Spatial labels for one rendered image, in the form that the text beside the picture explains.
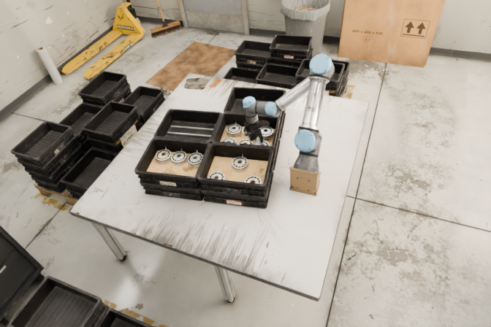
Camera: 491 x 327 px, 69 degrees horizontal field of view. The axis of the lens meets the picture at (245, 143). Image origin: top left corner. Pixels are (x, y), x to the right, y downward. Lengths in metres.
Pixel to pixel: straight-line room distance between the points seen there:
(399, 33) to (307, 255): 3.25
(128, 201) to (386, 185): 2.09
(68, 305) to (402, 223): 2.36
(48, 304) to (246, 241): 1.20
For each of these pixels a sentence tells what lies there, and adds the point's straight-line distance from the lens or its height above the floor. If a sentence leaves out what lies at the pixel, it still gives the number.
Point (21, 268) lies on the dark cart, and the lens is 3.02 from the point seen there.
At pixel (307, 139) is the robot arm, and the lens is 1.94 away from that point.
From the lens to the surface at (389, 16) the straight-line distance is 4.63.
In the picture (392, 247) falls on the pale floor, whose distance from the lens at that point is 2.95.
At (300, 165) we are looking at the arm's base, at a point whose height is 0.92.
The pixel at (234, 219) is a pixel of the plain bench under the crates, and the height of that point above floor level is 0.70.
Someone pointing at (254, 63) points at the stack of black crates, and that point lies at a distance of 3.95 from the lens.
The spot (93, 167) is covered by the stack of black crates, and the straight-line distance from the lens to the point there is 3.39.
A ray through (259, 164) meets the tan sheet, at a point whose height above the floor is 0.83.
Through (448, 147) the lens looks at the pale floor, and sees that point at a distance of 3.77.
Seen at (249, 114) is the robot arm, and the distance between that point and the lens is 2.12.
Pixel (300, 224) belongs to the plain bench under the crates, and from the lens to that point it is 2.11.
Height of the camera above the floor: 2.48
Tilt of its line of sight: 44 degrees down
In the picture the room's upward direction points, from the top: 7 degrees counter-clockwise
